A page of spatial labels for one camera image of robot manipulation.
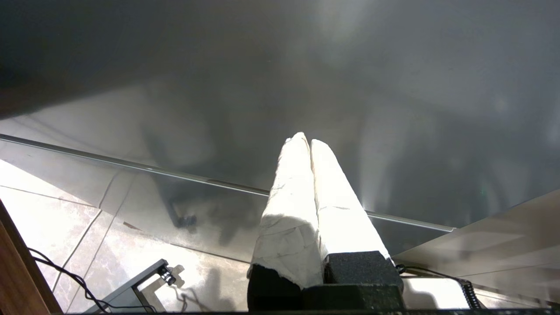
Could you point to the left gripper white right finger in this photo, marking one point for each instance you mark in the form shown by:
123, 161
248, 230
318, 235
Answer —
345, 227

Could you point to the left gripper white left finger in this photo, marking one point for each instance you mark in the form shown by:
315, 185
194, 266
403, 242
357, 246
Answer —
288, 227

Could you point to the grey metal stand base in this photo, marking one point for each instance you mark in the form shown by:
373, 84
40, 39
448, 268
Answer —
131, 286

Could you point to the stainless steel appliance door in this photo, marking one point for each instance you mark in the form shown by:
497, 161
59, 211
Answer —
218, 65

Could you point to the brown wooden furniture panel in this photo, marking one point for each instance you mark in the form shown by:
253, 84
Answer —
17, 280

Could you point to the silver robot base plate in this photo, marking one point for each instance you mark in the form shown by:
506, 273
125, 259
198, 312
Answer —
433, 293

